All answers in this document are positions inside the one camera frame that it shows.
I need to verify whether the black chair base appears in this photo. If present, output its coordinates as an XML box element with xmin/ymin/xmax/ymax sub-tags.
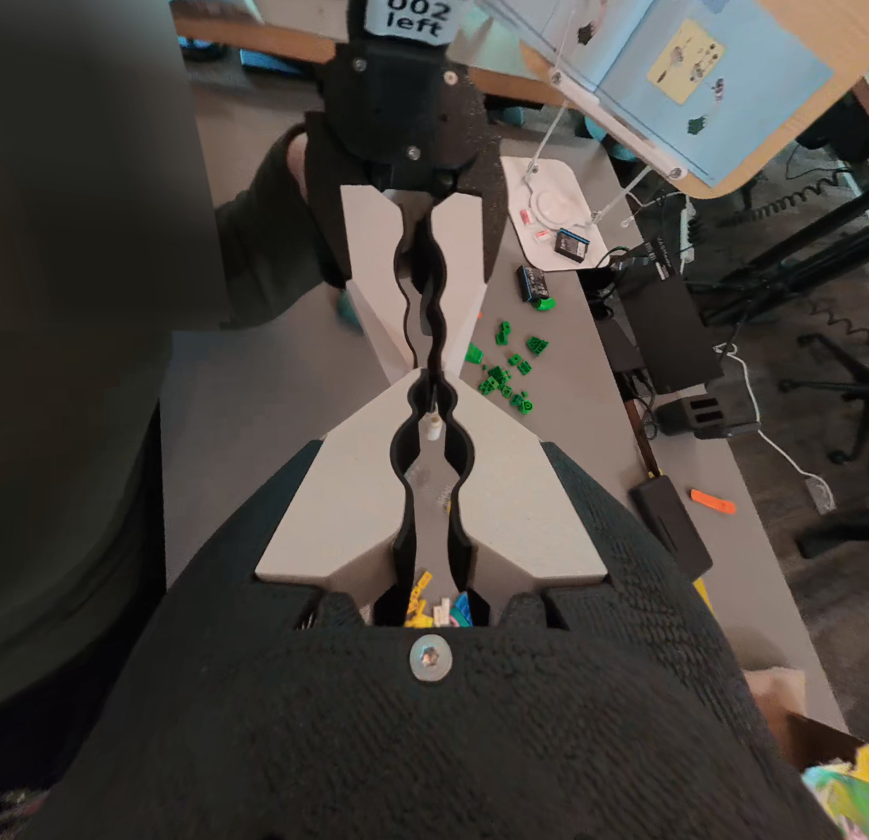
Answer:
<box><xmin>777</xmin><ymin>331</ymin><xmax>869</xmax><ymax>468</ymax></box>

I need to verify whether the clear acrylic book stand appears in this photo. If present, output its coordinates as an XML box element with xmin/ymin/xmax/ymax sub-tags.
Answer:
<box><xmin>523</xmin><ymin>0</ymin><xmax>687</xmax><ymax>230</ymax></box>

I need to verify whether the beige wooden stand board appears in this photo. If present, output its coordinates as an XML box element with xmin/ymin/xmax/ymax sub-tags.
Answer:
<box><xmin>519</xmin><ymin>0</ymin><xmax>869</xmax><ymax>200</ymax></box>

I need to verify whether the pile of colourful toy bricks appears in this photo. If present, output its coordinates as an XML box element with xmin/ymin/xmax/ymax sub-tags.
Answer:
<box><xmin>404</xmin><ymin>570</ymin><xmax>473</xmax><ymax>628</ymax></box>

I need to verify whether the wooden table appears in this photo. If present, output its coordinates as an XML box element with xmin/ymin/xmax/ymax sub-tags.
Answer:
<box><xmin>170</xmin><ymin>12</ymin><xmax>568</xmax><ymax>108</ymax></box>

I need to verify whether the pile of green toy bricks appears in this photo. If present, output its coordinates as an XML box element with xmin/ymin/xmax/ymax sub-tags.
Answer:
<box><xmin>465</xmin><ymin>320</ymin><xmax>552</xmax><ymax>416</ymax></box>

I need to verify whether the blue instruction booklet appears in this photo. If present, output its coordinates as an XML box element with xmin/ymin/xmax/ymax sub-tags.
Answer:
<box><xmin>475</xmin><ymin>0</ymin><xmax>836</xmax><ymax>186</ymax></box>

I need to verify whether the black coiled cable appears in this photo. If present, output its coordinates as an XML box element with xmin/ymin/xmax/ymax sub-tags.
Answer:
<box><xmin>733</xmin><ymin>171</ymin><xmax>856</xmax><ymax>223</ymax></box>

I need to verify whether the white round disc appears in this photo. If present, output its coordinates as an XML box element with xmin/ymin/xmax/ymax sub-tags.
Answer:
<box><xmin>531</xmin><ymin>180</ymin><xmax>590</xmax><ymax>229</ymax></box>

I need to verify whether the white box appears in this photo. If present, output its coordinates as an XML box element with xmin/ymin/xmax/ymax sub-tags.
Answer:
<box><xmin>244</xmin><ymin>0</ymin><xmax>354</xmax><ymax>43</ymax></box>

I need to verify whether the yellow toy set box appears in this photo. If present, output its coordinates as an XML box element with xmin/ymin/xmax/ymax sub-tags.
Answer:
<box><xmin>801</xmin><ymin>741</ymin><xmax>869</xmax><ymax>840</ymax></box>

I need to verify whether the white flat tray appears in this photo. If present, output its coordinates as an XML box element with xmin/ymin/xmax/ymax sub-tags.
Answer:
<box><xmin>501</xmin><ymin>157</ymin><xmax>610</xmax><ymax>272</ymax></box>

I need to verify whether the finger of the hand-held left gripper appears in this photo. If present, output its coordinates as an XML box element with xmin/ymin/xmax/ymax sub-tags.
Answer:
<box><xmin>420</xmin><ymin>191</ymin><xmax>488</xmax><ymax>381</ymax></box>
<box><xmin>339</xmin><ymin>185</ymin><xmax>420</xmax><ymax>387</ymax></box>

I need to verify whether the cardboard box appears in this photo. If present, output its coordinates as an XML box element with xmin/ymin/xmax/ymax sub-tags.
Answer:
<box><xmin>743</xmin><ymin>667</ymin><xmax>869</xmax><ymax>773</ymax></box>

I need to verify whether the black tripod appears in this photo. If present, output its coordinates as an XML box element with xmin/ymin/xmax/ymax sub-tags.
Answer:
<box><xmin>706</xmin><ymin>188</ymin><xmax>869</xmax><ymax>311</ymax></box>

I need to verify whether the black flat box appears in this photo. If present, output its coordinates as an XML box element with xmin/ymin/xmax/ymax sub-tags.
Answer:
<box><xmin>614</xmin><ymin>236</ymin><xmax>727</xmax><ymax>394</ymax></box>

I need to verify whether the person's left forearm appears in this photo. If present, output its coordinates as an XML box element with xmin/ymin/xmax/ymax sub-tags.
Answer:
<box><xmin>214</xmin><ymin>126</ymin><xmax>349</xmax><ymax>330</ymax></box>

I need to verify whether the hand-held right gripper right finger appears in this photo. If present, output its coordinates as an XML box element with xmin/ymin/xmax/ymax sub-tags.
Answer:
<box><xmin>434</xmin><ymin>369</ymin><xmax>610</xmax><ymax>610</ymax></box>

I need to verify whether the white cable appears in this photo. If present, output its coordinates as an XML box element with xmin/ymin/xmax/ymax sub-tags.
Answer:
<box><xmin>713</xmin><ymin>343</ymin><xmax>837</xmax><ymax>515</ymax></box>

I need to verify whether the grey desk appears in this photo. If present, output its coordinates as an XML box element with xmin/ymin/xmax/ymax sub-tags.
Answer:
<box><xmin>159</xmin><ymin>83</ymin><xmax>850</xmax><ymax>735</ymax></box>

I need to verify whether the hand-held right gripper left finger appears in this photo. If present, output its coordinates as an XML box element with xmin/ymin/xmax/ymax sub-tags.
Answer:
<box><xmin>254</xmin><ymin>369</ymin><xmax>429</xmax><ymax>610</ymax></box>

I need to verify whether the black power strip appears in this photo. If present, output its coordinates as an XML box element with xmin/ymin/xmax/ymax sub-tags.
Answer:
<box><xmin>630</xmin><ymin>477</ymin><xmax>714</xmax><ymax>581</ymax></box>

